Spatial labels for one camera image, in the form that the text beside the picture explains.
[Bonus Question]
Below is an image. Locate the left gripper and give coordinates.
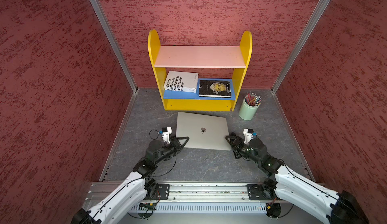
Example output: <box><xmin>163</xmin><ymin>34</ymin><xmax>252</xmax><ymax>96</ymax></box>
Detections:
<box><xmin>155</xmin><ymin>137</ymin><xmax>190</xmax><ymax>165</ymax></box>

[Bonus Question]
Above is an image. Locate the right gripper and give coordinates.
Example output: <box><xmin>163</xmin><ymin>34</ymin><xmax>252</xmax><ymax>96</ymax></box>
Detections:
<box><xmin>223</xmin><ymin>136</ymin><xmax>260</xmax><ymax>166</ymax></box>

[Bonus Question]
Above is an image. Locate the silver laptop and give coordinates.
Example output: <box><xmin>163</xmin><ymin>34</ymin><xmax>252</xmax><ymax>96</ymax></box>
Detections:
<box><xmin>176</xmin><ymin>112</ymin><xmax>231</xmax><ymax>151</ymax></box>

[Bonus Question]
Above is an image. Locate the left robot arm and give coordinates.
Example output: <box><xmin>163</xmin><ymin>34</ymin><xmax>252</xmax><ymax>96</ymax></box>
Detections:
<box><xmin>71</xmin><ymin>136</ymin><xmax>189</xmax><ymax>224</ymax></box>

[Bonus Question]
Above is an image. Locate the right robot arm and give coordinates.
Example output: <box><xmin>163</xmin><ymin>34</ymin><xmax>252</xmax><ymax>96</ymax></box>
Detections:
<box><xmin>225</xmin><ymin>129</ymin><xmax>369</xmax><ymax>224</ymax></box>

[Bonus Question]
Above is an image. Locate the green pencil cup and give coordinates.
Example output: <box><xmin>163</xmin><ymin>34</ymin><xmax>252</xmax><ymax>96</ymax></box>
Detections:
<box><xmin>239</xmin><ymin>100</ymin><xmax>259</xmax><ymax>121</ymax></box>

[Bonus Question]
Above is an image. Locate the coloured pencils bundle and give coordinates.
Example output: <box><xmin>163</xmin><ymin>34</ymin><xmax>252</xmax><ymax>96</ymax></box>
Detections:
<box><xmin>244</xmin><ymin>92</ymin><xmax>262</xmax><ymax>107</ymax></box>

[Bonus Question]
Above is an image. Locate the black book with gold emblem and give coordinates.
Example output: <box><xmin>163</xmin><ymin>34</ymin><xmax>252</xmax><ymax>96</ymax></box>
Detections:
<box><xmin>199</xmin><ymin>79</ymin><xmax>232</xmax><ymax>98</ymax></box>

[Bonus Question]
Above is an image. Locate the white book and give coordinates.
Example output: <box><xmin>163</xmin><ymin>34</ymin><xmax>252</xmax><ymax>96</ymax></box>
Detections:
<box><xmin>164</xmin><ymin>71</ymin><xmax>199</xmax><ymax>93</ymax></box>

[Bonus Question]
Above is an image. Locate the yellow shelf with pink board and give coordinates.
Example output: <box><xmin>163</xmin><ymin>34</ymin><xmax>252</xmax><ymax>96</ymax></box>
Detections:
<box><xmin>148</xmin><ymin>29</ymin><xmax>253</xmax><ymax>112</ymax></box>

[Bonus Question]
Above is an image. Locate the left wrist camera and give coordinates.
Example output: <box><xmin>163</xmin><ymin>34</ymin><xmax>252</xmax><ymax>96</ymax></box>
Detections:
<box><xmin>160</xmin><ymin>127</ymin><xmax>172</xmax><ymax>144</ymax></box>

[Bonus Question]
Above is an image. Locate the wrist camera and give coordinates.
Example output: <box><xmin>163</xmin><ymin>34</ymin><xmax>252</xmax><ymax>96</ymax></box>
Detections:
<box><xmin>243</xmin><ymin>129</ymin><xmax>257</xmax><ymax>144</ymax></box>
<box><xmin>160</xmin><ymin>127</ymin><xmax>172</xmax><ymax>144</ymax></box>

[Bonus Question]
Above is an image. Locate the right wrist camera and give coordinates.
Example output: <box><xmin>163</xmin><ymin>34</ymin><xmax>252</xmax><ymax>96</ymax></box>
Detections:
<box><xmin>243</xmin><ymin>129</ymin><xmax>257</xmax><ymax>144</ymax></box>

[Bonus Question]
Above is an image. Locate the aluminium mounting rail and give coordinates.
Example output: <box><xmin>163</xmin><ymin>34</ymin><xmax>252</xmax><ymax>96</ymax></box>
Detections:
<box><xmin>86</xmin><ymin>182</ymin><xmax>333</xmax><ymax>203</ymax></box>

